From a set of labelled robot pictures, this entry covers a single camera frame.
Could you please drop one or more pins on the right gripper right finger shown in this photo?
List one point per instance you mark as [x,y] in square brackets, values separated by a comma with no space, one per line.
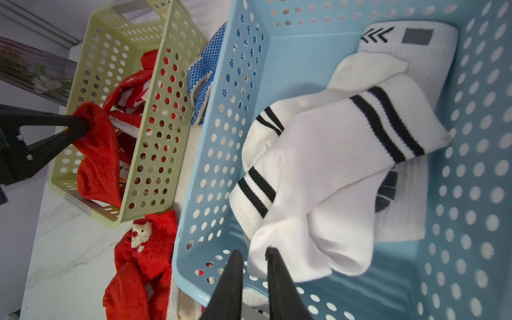
[284,300]

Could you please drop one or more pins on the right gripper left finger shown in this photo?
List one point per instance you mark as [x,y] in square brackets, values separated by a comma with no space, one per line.
[226,301]

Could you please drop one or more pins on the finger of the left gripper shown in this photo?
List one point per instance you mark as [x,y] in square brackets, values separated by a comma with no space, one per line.
[20,159]

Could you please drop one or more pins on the white sock black stripes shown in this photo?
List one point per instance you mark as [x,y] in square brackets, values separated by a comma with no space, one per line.
[352,145]

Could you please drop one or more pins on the red white striped santa sock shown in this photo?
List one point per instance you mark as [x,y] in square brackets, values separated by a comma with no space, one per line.
[125,105]

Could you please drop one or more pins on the white sock black bands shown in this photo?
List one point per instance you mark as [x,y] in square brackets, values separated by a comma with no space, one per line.
[353,75]

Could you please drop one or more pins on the white grey sport sock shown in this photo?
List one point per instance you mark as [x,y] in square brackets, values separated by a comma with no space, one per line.
[181,306]
[429,49]

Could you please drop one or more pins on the white sock red trim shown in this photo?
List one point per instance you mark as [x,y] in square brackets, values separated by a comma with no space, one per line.
[271,200]

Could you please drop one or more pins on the green plastic basket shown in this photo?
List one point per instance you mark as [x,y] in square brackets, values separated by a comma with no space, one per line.
[117,36]

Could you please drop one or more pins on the dark glass vase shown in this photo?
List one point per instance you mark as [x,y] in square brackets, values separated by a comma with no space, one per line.
[39,72]

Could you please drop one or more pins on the blue dotted work glove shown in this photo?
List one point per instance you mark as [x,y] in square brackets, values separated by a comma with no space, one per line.
[201,74]

